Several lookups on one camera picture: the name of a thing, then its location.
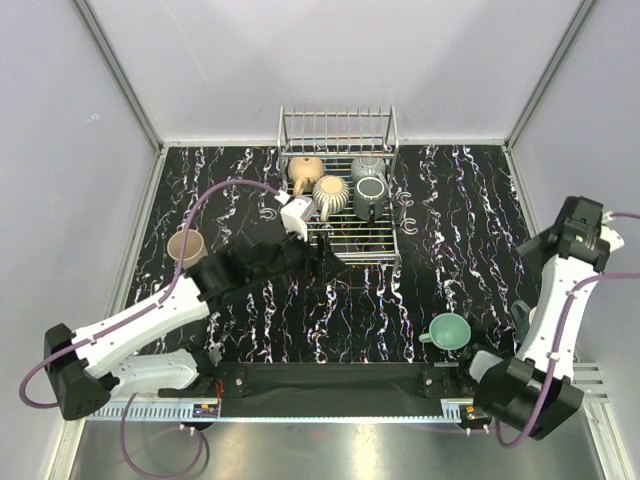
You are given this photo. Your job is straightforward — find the grey ribbed ceramic mug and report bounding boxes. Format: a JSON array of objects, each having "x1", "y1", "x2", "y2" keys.
[{"x1": 312, "y1": 175, "x2": 349, "y2": 222}]

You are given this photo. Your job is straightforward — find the dark green glass cup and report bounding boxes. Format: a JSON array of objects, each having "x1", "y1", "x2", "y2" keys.
[{"x1": 353, "y1": 176, "x2": 387, "y2": 223}]

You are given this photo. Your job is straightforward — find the tan round ceramic mug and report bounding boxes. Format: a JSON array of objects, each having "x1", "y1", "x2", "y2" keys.
[{"x1": 287, "y1": 157, "x2": 324, "y2": 196}]

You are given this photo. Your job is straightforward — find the grey speckled ceramic mug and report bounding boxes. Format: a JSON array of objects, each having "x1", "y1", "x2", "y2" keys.
[{"x1": 351, "y1": 157, "x2": 386, "y2": 184}]

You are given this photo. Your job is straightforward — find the beige tall tumbler cup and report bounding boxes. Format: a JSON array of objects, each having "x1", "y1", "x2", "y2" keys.
[{"x1": 167, "y1": 229, "x2": 207, "y2": 269}]

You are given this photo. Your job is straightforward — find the mint green mug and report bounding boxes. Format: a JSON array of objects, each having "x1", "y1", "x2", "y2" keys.
[{"x1": 418, "y1": 312, "x2": 472, "y2": 351}]

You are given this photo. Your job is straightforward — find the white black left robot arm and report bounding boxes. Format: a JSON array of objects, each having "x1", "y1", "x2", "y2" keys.
[{"x1": 44, "y1": 231, "x2": 348, "y2": 420}]

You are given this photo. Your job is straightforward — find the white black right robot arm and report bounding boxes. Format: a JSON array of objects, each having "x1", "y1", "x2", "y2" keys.
[{"x1": 452, "y1": 196, "x2": 624, "y2": 447}]

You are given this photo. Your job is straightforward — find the cream paper cup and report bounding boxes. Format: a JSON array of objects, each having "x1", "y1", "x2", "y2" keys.
[{"x1": 528, "y1": 306, "x2": 537, "y2": 326}]

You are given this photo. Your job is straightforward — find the lower right horseshoe hook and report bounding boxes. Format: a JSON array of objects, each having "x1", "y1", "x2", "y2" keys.
[{"x1": 400, "y1": 217, "x2": 419, "y2": 235}]

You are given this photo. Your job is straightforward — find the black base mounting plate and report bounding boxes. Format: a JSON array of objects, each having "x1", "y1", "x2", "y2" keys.
[{"x1": 158, "y1": 362, "x2": 475, "y2": 399}]

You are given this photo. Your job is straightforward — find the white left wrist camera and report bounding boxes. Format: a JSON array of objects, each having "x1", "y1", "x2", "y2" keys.
[{"x1": 275, "y1": 190, "x2": 317, "y2": 242}]

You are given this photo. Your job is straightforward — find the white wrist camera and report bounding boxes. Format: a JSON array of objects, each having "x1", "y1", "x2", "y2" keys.
[
  {"x1": 600, "y1": 211, "x2": 625, "y2": 253},
  {"x1": 275, "y1": 190, "x2": 317, "y2": 242}
]

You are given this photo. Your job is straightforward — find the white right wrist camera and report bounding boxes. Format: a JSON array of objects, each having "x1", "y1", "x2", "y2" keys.
[{"x1": 600, "y1": 211, "x2": 625, "y2": 253}]

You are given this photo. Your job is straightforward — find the silver wire dish rack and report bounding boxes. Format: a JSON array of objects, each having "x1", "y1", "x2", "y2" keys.
[{"x1": 277, "y1": 106, "x2": 401, "y2": 272}]

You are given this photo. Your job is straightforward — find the aluminium slotted rail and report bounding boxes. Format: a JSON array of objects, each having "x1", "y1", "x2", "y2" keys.
[{"x1": 89, "y1": 397, "x2": 470, "y2": 423}]

